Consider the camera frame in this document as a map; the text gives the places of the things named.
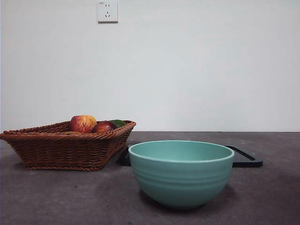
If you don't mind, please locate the teal ceramic bowl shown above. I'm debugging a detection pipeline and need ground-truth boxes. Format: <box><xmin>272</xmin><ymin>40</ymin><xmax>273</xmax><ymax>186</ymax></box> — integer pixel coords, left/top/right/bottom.
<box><xmin>127</xmin><ymin>140</ymin><xmax>235</xmax><ymax>210</ymax></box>

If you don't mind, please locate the green fruit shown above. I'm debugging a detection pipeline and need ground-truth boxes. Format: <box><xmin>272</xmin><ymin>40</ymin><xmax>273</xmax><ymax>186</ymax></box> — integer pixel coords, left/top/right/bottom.
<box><xmin>109</xmin><ymin>120</ymin><xmax>127</xmax><ymax>128</ymax></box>

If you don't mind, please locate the dark red apple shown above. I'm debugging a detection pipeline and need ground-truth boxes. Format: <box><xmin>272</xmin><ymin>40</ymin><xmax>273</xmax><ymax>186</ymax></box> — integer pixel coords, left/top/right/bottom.
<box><xmin>90</xmin><ymin>121</ymin><xmax>118</xmax><ymax>134</ymax></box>

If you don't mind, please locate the red yellow apple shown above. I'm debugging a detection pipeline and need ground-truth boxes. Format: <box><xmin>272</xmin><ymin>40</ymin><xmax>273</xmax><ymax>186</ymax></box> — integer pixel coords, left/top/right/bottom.
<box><xmin>69</xmin><ymin>114</ymin><xmax>98</xmax><ymax>134</ymax></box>

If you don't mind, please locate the brown wicker basket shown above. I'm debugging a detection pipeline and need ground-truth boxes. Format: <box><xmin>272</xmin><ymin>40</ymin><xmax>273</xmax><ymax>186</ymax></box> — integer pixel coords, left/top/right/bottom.
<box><xmin>0</xmin><ymin>120</ymin><xmax>137</xmax><ymax>171</ymax></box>

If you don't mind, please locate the black rectangular tray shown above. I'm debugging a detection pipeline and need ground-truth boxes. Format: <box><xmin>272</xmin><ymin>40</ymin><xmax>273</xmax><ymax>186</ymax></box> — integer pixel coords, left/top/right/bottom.
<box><xmin>117</xmin><ymin>144</ymin><xmax>263</xmax><ymax>168</ymax></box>

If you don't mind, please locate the white wall socket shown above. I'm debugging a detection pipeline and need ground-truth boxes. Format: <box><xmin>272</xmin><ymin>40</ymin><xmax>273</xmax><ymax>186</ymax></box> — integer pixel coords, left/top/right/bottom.
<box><xmin>97</xmin><ymin>0</ymin><xmax>119</xmax><ymax>23</ymax></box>

